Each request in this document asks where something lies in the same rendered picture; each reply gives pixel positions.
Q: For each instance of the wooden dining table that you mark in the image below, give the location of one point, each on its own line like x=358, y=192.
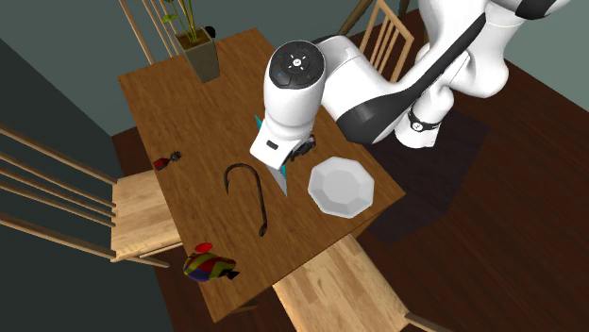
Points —
x=193, y=119

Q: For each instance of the potted green plant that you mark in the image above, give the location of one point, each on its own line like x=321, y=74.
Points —
x=202, y=53

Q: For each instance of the small black object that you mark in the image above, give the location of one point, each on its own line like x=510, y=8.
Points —
x=210, y=31

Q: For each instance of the white octagonal bowl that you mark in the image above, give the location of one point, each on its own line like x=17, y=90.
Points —
x=341, y=186

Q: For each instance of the small red spiky tool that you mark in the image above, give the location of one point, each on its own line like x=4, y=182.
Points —
x=164, y=160

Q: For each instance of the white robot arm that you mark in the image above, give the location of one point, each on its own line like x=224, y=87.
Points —
x=294, y=110

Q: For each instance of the large black hook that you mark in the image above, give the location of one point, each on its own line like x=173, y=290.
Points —
x=258, y=193

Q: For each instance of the multicoloured toy fish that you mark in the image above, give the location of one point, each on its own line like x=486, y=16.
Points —
x=206, y=266

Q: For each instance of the light wooden chair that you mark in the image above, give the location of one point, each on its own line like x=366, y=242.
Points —
x=138, y=216
x=340, y=289
x=389, y=36
x=152, y=27

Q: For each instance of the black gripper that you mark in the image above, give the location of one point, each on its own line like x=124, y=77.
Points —
x=303, y=148

